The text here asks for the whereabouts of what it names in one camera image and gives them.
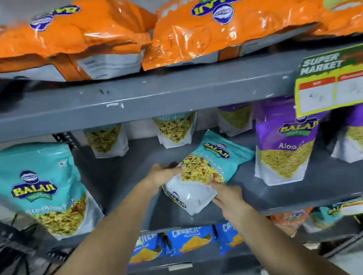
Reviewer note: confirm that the person's right hand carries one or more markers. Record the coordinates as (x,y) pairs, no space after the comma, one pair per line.
(232,200)

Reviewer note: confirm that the person's left hand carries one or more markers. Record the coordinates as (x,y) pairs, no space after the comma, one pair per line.
(155,178)

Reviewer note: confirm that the person's right thumb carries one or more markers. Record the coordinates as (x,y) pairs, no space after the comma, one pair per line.
(218,202)

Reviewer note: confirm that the person's left fingers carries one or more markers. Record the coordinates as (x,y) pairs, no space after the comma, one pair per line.
(173,170)

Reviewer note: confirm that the small teal snack packet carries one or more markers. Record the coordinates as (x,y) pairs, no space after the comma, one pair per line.
(207,166)
(321,218)
(176,127)
(105,139)

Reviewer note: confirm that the person's right forearm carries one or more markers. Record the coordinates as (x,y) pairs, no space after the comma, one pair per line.
(283,247)

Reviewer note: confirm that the person's left forearm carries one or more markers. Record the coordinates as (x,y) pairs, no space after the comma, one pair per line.
(90,258)

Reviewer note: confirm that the blue snack packet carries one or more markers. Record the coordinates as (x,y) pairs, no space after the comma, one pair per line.
(146,249)
(191,239)
(229,236)

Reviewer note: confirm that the white strip shelf label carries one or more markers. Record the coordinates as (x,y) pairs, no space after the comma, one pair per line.
(180,266)

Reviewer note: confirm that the small orange snack packet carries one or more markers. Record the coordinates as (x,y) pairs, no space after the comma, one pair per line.
(291,221)

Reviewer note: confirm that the grey metal shelf rack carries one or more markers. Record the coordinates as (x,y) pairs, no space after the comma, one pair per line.
(167,93)

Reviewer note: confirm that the small purple snack packet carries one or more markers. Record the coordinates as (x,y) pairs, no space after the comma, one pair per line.
(235,118)

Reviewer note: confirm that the large teal snack packet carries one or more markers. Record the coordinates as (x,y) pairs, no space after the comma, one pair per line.
(37,187)

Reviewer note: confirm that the small white shelf label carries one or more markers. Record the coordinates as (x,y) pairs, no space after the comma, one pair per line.
(359,207)

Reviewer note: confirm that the yellow green price tag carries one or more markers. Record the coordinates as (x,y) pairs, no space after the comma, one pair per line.
(338,81)

